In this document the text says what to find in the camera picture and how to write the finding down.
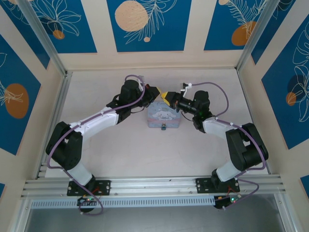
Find pastel cartoon tin box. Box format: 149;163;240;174
146;97;183;129

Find purple cable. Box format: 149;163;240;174
46;74;147;216
192;81;268;211

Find aluminium side rail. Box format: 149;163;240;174
35;71;73;181

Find aluminium frame post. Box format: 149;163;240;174
18;0;69;76
236;0;296;72

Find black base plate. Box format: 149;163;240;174
196;177;241;194
67;180;112;197

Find grey slotted cable duct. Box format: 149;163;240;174
30;196;217;209

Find aluminium cross rail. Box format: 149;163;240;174
20;174;287;199

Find control circuit board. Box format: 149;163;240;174
77;196;102;207
213;195;242;210

